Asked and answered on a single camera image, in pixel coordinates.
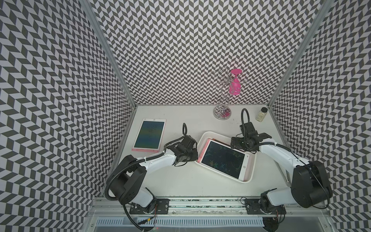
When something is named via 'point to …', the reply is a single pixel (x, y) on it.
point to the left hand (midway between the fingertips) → (197, 157)
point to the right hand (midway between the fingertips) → (239, 146)
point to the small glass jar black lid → (261, 114)
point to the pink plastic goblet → (235, 88)
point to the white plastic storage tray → (250, 172)
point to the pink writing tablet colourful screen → (149, 135)
